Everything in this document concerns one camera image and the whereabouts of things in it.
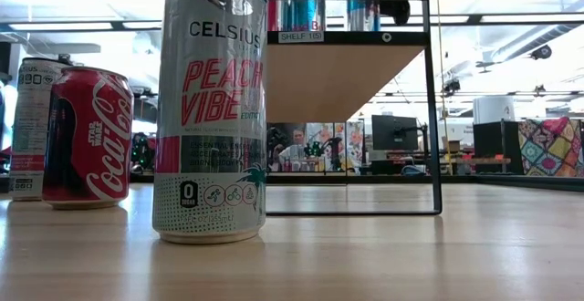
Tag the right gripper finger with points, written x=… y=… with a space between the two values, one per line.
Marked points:
x=396 y=13

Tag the blue silver Red Bull can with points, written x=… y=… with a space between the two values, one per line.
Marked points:
x=303 y=16
x=362 y=16
x=283 y=16

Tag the red Coke Zero can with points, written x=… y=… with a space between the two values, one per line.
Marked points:
x=272 y=4

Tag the red Coca-Cola Star Wars can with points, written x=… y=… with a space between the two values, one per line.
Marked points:
x=91 y=141

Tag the white Celsius Peach Vibe can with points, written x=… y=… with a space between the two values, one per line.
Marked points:
x=32 y=123
x=210 y=109

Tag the black background robot arm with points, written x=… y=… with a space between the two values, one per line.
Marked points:
x=330 y=148

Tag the black ceiling fixture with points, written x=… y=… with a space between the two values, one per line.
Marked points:
x=451 y=86
x=541 y=52

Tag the black monitor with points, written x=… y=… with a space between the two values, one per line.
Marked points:
x=392 y=132

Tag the floral print panel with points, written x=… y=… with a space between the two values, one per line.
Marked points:
x=353 y=141

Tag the white box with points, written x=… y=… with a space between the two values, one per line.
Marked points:
x=493 y=109

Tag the person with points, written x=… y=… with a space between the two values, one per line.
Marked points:
x=299 y=138
x=142 y=155

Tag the black partition panel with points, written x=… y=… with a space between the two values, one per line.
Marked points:
x=490 y=141

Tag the colourful patchwork quilt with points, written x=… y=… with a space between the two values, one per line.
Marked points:
x=552 y=148

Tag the wooden shelf with black frame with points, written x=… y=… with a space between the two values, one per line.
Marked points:
x=328 y=77

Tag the black aluminium table frame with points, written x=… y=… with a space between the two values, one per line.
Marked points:
x=310 y=179

